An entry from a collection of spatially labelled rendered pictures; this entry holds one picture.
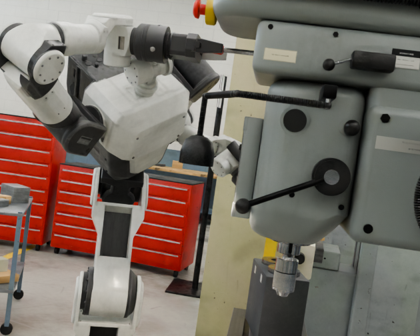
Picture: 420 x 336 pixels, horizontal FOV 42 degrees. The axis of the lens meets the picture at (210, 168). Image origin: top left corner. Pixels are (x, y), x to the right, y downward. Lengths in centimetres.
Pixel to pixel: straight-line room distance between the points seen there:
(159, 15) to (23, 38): 951
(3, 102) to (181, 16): 383
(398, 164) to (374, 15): 27
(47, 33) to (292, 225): 62
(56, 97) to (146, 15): 948
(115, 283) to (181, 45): 73
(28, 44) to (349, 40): 62
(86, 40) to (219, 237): 186
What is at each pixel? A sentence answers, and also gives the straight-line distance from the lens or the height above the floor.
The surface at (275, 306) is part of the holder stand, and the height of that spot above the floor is 107.
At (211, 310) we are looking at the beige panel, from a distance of 302.
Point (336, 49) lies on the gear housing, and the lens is 106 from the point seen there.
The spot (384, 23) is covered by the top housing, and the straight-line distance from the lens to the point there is 107.
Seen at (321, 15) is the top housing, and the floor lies 175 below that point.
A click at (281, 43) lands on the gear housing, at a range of 105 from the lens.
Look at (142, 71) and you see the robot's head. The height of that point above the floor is 163.
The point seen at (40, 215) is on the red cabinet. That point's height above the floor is 40.
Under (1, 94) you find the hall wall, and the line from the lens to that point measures 1147.
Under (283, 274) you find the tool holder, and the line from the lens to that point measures 116.
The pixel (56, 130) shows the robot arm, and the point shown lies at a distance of 139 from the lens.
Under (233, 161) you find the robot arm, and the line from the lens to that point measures 170.
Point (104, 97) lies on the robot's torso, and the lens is 145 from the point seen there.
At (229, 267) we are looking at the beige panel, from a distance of 295.
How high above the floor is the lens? 149
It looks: 3 degrees down
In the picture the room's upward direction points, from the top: 8 degrees clockwise
